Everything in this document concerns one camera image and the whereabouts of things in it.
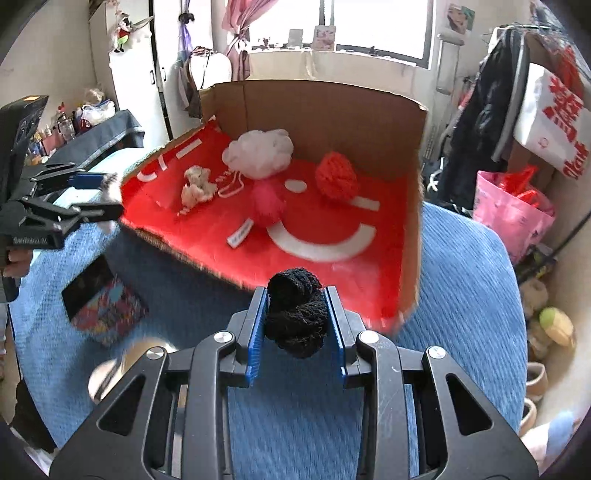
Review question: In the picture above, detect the person's left hand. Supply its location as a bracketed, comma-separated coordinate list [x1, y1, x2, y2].
[4, 248, 33, 278]

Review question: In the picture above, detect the white mesh bath pouf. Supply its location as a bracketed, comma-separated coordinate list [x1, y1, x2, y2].
[216, 129, 295, 200]

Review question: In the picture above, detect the yellow-green plush toy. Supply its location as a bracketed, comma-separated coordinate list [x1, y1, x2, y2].
[538, 307, 575, 349]

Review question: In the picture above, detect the beige plush toy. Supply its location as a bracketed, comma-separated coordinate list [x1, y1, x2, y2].
[519, 277, 550, 319]

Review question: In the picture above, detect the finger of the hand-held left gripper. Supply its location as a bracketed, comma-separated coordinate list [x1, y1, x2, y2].
[21, 196, 124, 232]
[28, 162, 118, 192]

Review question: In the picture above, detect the purple hanging strap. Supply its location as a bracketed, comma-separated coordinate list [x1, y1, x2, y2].
[178, 11, 195, 54]

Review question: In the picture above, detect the wall poster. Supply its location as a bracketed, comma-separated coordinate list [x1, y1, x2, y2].
[447, 4, 476, 35]

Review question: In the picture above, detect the red fluffy sponge with label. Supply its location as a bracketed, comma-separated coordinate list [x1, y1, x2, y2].
[226, 178, 287, 250]

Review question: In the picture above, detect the metal crutch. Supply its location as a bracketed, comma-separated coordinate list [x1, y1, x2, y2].
[434, 32, 465, 97]

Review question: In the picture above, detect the pink printed card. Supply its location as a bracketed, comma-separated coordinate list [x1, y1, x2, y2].
[313, 25, 337, 51]

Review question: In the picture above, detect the pink curtain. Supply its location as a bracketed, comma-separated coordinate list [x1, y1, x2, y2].
[222, 0, 278, 81]

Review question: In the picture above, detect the cardboard box with red lining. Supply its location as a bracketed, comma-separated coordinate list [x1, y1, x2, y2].
[119, 79, 429, 335]

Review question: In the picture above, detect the hanging stuffed doll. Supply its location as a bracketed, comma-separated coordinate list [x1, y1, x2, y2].
[111, 9, 155, 55]

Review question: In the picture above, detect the dark covered side table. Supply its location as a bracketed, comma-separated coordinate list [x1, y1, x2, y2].
[44, 110, 145, 169]

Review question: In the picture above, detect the white paper bag red print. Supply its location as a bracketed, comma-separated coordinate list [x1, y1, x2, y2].
[513, 48, 591, 181]

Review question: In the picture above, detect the light blue mat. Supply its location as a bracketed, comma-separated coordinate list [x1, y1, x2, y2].
[46, 147, 160, 208]

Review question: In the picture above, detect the blue plush toy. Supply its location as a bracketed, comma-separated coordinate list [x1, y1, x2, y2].
[531, 411, 578, 467]

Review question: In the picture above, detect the dark hanging jacket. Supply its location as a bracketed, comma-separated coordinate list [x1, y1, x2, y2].
[436, 28, 527, 213]

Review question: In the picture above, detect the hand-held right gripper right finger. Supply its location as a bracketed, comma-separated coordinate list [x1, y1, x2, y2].
[324, 286, 541, 480]

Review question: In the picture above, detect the white hanging bag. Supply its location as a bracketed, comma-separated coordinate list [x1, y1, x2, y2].
[178, 46, 232, 118]

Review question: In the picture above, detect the orange-red yarn ball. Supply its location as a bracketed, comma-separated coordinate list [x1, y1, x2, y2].
[315, 152, 362, 202]

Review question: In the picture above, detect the blue textured blanket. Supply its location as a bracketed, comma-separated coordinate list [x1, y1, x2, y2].
[9, 148, 529, 480]

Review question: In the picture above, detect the black knitted ball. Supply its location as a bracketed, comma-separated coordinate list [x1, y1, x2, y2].
[263, 268, 329, 361]

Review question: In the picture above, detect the group of small bottles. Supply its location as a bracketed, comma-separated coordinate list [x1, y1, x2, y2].
[28, 104, 86, 160]

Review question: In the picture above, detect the pink shopping bag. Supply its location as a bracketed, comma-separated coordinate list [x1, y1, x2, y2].
[472, 170, 556, 266]

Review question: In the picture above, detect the beige crocheted toy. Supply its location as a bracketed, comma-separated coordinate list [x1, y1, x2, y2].
[180, 166, 218, 208]

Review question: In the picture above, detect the beige slipper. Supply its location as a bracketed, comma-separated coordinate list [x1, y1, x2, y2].
[526, 362, 550, 402]
[519, 399, 539, 437]

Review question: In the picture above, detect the white wardrobe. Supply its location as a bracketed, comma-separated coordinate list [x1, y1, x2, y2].
[90, 0, 185, 141]

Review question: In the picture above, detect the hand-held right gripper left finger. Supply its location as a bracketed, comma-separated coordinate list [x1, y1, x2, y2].
[48, 286, 271, 480]

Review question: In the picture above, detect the colourful printed box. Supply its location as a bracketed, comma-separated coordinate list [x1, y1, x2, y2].
[61, 255, 149, 348]

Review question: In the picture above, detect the white plastic bag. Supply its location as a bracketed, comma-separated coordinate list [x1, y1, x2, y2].
[81, 99, 116, 126]

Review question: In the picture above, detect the red plastic bag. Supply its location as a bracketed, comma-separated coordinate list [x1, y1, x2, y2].
[496, 165, 555, 215]

